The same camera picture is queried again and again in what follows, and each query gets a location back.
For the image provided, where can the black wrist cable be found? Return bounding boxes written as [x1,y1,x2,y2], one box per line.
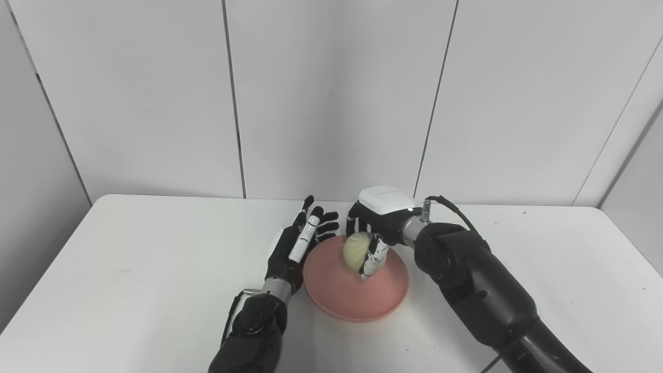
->
[220,289,260,348]
[422,195,480,234]

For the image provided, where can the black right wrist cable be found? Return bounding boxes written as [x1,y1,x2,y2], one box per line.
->
[422,195,480,234]

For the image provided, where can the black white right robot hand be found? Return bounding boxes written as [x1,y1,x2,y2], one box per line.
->
[346,186,421,279]

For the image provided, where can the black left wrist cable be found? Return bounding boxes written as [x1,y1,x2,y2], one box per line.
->
[220,289,260,348]

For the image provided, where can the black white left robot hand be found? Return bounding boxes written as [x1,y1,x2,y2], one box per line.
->
[265,195,340,295]

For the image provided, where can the cream steamed bun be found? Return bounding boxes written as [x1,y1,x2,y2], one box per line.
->
[343,232,386,271]

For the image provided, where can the pink round plate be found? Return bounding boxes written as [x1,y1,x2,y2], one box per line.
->
[303,234,410,323]

